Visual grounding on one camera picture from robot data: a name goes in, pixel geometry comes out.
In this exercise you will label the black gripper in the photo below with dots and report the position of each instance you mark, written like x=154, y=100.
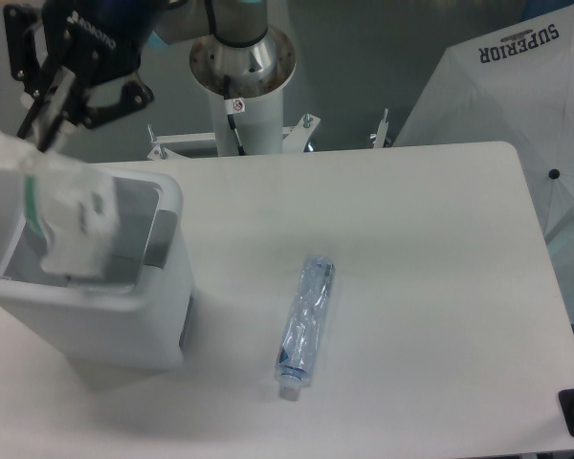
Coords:
x=98, y=41

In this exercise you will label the clear plastic wrapper bag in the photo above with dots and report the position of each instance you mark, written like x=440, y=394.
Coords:
x=70, y=204

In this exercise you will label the crushed clear plastic bottle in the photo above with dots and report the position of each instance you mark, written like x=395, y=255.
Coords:
x=300, y=343

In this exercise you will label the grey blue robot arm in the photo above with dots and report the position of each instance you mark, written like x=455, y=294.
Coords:
x=237, y=24

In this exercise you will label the white trash can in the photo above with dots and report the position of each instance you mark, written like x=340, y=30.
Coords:
x=137, y=313

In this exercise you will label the white superior umbrella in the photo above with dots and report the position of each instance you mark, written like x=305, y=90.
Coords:
x=514, y=85

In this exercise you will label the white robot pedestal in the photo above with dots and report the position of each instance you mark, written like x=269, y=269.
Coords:
x=247, y=82

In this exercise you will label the white metal base frame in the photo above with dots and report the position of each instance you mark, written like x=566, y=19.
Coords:
x=236, y=138

